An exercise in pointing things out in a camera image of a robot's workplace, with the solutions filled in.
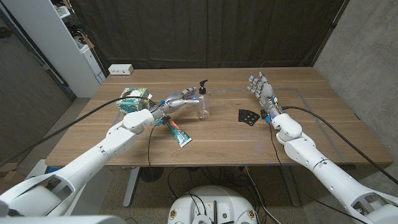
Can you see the black backdrop stand pole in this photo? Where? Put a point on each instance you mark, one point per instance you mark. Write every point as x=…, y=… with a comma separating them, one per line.
x=331, y=28

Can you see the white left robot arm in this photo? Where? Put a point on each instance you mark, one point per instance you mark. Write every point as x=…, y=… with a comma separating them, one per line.
x=109, y=146

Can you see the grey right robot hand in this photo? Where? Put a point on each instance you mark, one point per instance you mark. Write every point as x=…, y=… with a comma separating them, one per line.
x=265, y=93

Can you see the black backdrop curtain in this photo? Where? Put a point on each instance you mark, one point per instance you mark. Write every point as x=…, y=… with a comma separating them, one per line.
x=205, y=31

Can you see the brown cardboard box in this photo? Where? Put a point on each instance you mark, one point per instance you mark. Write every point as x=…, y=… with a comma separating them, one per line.
x=9, y=177

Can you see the teal floral tissue box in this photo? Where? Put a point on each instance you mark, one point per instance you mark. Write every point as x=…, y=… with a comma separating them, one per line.
x=130, y=107

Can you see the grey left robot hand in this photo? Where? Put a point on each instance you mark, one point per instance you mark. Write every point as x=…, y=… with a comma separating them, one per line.
x=172, y=102

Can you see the green red toothpaste tube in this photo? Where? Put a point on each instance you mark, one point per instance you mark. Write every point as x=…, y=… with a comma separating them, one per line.
x=178, y=133

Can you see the white storage cabinet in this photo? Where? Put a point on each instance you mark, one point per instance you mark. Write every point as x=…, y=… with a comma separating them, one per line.
x=56, y=40

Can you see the clear pump dispenser bottle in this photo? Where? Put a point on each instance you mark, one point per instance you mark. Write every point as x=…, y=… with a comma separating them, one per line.
x=203, y=114

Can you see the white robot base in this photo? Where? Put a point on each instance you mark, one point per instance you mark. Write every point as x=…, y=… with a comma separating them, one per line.
x=214, y=202

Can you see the black round floor fan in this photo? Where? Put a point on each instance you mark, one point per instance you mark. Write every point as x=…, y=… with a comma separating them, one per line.
x=150, y=174

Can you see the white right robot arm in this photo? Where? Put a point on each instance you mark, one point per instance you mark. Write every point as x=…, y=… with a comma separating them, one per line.
x=308, y=152

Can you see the grey table leg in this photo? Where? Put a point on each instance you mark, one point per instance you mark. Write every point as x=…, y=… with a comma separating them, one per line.
x=130, y=189
x=290, y=186

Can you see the white power strip box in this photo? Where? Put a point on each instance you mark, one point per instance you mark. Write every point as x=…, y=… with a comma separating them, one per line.
x=120, y=69

